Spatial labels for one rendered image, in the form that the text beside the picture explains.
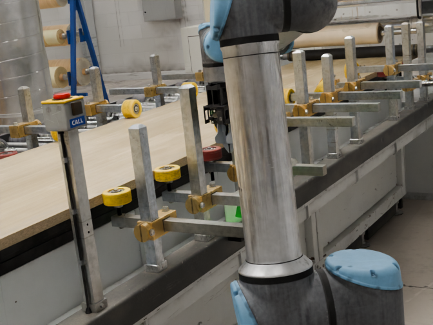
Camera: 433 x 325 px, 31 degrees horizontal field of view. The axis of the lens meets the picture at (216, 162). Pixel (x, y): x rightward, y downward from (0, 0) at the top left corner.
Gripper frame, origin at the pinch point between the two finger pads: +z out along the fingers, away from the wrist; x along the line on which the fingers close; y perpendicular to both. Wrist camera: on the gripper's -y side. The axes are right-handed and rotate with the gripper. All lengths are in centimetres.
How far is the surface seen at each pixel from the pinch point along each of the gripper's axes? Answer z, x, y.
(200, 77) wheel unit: 2, -116, -166
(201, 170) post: 5.1, -6.3, 7.6
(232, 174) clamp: 12.0, -8.6, -13.0
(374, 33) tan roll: -9, -45, -247
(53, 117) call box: -22, -8, 62
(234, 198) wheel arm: 13.9, 2.2, 5.0
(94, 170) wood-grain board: 6.4, -47.1, 7.7
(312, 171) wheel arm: 12.2, 15.9, -20.0
